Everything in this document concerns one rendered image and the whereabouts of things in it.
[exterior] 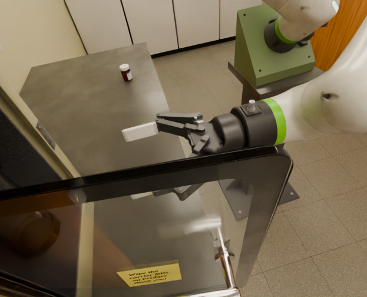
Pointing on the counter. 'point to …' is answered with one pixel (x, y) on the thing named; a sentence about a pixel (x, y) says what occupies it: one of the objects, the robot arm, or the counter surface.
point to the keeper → (45, 134)
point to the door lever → (231, 289)
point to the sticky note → (151, 275)
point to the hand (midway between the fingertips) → (132, 158)
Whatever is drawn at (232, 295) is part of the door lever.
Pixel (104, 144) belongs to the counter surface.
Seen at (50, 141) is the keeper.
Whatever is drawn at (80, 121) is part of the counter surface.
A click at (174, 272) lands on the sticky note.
